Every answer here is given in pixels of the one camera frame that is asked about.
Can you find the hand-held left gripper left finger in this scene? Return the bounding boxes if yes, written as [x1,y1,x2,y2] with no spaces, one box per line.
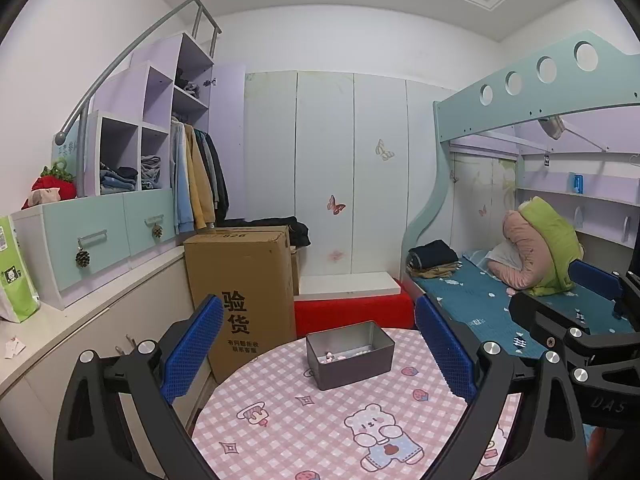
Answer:
[54,295,224,480]

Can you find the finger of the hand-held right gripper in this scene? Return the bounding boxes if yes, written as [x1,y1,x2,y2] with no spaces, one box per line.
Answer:
[509,292,640,361]
[568,259,640,318]

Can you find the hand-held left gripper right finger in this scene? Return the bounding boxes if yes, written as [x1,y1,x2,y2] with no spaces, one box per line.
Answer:
[415,295,586,480]

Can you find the grey metal box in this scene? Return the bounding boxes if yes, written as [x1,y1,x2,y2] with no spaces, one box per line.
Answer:
[305,321,396,391]

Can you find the green quilt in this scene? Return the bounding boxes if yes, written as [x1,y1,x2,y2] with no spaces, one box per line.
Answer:
[517,197,585,294]

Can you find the pink quilt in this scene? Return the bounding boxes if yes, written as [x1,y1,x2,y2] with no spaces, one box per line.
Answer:
[487,210,552,297]

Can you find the white pillow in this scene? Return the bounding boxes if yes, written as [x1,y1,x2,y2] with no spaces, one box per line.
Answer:
[487,244,522,267]

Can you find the brown cardboard box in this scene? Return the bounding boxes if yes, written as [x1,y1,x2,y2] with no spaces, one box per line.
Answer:
[183,225,294,385]

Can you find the folded dark clothes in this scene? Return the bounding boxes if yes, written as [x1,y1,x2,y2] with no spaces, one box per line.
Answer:
[407,239,461,280]

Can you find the red stool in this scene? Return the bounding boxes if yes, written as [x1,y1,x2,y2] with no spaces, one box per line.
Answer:
[293,280,416,339]

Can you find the white board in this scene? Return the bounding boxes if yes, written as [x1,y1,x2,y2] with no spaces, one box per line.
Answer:
[298,271,402,297]

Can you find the cream cabinet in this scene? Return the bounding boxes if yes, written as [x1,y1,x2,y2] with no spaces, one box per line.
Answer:
[0,247,217,461]

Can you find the pink checked tablecloth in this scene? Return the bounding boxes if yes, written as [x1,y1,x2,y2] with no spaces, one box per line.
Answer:
[191,327,526,480]

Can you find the grey clip lamp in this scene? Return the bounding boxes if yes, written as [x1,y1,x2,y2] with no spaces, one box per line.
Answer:
[537,115,566,140]

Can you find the black clothes pile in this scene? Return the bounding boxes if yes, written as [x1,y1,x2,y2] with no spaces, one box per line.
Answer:
[227,216,311,249]

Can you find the yellow hanging jacket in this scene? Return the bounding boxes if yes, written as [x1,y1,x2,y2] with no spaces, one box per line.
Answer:
[184,125,216,230]

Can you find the teal drawer unit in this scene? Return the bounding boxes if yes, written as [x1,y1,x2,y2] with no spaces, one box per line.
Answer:
[10,187,177,311]

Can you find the light blue hanging shirt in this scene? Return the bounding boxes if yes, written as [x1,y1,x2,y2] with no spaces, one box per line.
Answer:
[171,120,194,235]

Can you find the dark hanging jackets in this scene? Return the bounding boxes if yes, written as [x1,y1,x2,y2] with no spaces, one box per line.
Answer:
[195,130,230,226]

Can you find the folded grey clothes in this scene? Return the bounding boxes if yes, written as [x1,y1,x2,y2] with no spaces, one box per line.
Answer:
[140,155,162,191]

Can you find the folded blue clothes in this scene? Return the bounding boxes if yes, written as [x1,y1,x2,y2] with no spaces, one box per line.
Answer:
[99,161,139,195]

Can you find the green paper bag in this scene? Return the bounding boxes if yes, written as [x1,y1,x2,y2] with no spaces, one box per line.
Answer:
[0,215,41,324]

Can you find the red plush strawberry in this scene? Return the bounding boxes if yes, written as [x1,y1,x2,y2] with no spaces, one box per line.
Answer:
[21,157,79,210]

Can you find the white wardrobe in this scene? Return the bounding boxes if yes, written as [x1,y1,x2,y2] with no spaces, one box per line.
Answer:
[243,70,453,282]

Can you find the purple stair shelf unit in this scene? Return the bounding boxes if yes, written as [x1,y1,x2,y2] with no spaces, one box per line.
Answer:
[79,32,247,197]

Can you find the dark clothes on shelf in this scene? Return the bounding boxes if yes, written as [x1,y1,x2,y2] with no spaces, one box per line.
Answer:
[174,73,201,101]

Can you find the grey metal handrail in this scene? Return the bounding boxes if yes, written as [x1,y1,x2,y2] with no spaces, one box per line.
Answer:
[54,0,223,146]

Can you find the teal bunk bed frame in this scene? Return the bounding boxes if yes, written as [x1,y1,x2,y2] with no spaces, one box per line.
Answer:
[403,30,640,281]

